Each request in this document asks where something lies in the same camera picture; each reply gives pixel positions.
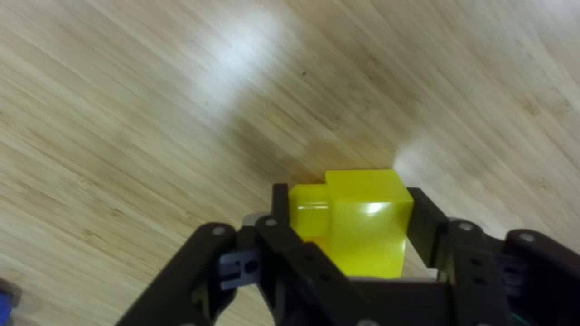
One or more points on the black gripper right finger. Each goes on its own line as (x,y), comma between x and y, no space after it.
(483,264)

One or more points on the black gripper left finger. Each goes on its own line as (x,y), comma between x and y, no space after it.
(200,272)

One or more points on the yellow wide toy block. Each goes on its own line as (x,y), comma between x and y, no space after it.
(363,223)

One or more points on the blue wide toy block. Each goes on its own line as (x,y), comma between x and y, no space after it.
(4,308)

